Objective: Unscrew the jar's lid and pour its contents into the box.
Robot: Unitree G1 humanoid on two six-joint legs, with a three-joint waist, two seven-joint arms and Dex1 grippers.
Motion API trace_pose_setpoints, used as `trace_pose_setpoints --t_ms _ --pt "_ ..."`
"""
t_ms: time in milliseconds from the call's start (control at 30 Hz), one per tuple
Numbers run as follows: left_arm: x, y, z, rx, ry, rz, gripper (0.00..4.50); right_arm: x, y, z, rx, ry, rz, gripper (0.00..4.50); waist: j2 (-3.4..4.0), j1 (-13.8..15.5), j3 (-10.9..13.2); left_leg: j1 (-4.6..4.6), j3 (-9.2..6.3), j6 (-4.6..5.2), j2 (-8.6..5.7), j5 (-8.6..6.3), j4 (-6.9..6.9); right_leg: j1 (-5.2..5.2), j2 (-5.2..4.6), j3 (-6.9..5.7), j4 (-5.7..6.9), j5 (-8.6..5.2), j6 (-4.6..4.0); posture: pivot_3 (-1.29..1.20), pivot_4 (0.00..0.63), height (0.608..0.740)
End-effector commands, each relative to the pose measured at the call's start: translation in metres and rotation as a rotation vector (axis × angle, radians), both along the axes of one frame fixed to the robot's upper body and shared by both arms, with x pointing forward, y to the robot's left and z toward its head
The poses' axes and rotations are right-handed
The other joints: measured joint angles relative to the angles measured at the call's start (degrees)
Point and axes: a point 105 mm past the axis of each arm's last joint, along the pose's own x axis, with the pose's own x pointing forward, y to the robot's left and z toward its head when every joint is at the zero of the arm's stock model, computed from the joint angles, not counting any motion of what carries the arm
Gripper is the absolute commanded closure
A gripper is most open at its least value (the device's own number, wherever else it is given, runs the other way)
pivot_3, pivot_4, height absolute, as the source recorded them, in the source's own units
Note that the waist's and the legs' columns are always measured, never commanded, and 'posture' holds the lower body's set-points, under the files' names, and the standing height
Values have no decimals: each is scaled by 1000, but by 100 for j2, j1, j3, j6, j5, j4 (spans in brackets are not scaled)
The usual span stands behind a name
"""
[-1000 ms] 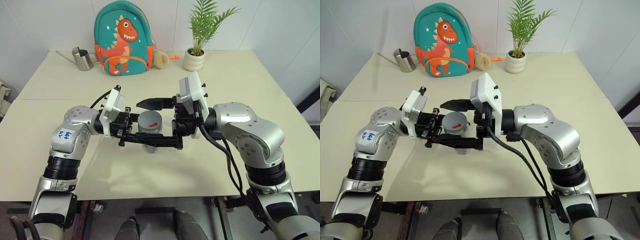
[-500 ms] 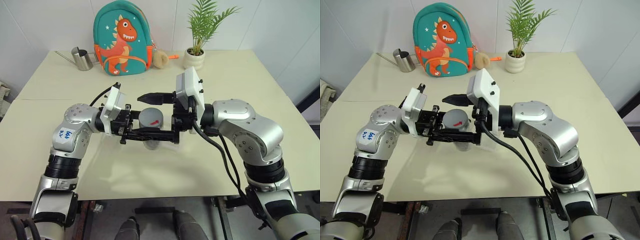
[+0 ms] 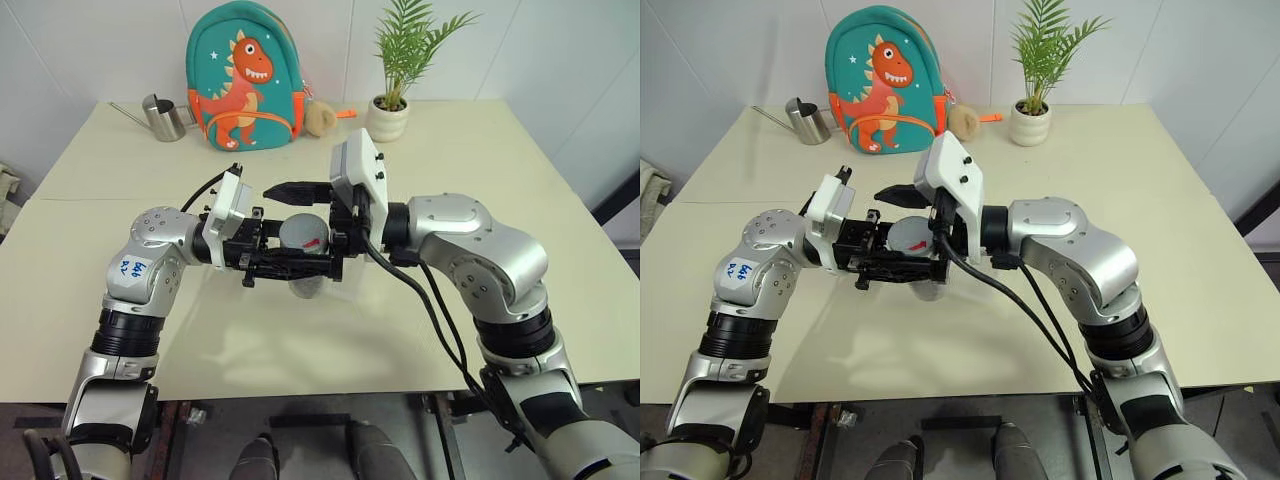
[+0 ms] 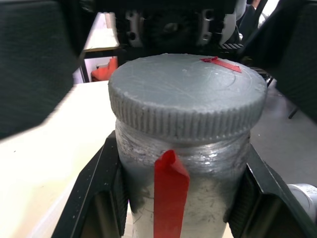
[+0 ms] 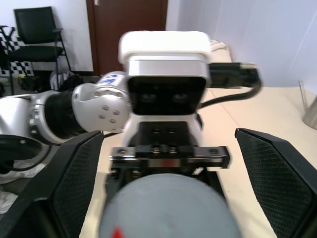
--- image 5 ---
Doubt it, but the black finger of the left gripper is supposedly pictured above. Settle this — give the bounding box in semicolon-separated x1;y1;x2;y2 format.
105;171;126;211
202;168;227;202

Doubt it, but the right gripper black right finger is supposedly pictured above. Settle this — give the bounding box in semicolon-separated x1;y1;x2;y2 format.
234;127;317;238

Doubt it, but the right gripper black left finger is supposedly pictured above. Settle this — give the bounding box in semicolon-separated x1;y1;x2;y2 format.
0;130;105;238

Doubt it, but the jar with grey lid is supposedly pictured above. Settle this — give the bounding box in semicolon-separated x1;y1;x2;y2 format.
98;173;243;238

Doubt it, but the white cloth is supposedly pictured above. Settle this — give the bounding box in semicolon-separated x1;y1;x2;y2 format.
0;160;48;185

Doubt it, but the metal cup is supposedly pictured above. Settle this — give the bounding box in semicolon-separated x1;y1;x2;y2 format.
298;79;317;130

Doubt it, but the black bag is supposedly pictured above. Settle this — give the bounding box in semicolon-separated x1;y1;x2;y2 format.
59;73;84;93

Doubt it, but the black white checkerboard panel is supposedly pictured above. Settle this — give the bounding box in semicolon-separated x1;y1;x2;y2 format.
0;32;34;78

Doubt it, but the brown wooden door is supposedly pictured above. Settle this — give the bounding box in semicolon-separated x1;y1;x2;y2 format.
86;0;169;76

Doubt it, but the black folding chair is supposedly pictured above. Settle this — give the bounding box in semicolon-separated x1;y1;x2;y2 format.
6;6;73;96

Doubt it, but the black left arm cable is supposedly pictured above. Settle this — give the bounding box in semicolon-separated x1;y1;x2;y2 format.
197;61;263;109

